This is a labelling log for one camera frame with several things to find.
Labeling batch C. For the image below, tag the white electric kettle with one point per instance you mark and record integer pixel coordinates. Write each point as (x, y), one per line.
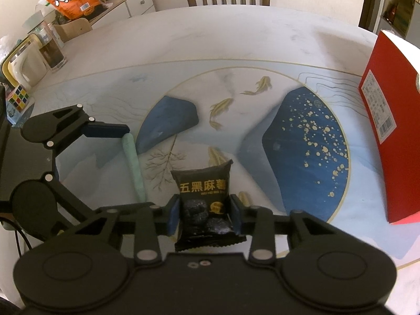
(24, 70)

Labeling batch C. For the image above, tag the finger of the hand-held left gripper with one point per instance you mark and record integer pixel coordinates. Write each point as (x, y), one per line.
(108, 130)
(69, 203)

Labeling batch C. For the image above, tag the mint green packet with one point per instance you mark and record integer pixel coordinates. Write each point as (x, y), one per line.
(133, 164)

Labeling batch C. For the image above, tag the white printed desktop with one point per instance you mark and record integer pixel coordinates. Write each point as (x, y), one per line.
(229, 39)

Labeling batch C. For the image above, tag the black snack packet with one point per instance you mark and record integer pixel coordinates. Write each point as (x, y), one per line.
(203, 183)

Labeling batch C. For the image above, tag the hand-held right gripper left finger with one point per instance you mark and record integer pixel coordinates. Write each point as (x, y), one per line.
(172, 216)

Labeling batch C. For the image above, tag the light blue box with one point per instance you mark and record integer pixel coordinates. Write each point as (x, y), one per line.
(14, 117)

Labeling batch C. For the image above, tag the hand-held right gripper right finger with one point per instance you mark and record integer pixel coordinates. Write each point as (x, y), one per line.
(237, 215)

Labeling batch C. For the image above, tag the clear bottle with dark liquid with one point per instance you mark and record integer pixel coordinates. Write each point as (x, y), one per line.
(54, 54)

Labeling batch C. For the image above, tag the white side cabinet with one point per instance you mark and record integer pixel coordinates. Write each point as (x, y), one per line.
(137, 1)

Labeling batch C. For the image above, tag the colourful puzzle cube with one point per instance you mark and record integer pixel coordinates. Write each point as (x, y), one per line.
(18, 96)

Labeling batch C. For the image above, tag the red cardboard box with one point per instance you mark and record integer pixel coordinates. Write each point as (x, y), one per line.
(393, 121)

